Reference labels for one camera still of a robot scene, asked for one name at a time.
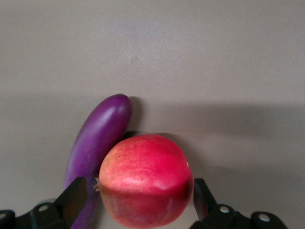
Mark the long purple eggplant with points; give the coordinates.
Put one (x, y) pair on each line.
(104, 124)

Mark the red apple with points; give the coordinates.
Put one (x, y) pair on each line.
(143, 171)

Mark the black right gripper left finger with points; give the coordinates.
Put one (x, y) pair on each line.
(47, 217)

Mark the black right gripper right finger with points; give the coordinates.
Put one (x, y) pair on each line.
(226, 218)

